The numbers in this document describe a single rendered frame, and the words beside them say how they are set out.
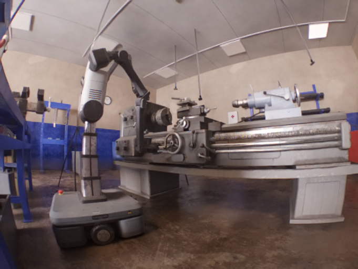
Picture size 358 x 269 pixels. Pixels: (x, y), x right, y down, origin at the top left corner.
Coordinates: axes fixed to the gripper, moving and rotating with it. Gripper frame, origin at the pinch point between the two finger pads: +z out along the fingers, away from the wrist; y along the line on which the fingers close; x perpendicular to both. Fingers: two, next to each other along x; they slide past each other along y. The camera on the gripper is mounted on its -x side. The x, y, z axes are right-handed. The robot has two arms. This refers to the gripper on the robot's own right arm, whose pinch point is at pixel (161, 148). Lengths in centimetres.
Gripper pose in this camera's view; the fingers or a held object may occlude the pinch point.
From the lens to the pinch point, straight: 143.7
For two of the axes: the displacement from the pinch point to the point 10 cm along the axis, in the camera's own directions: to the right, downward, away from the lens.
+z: 6.3, 0.7, 7.8
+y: 1.5, 9.7, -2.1
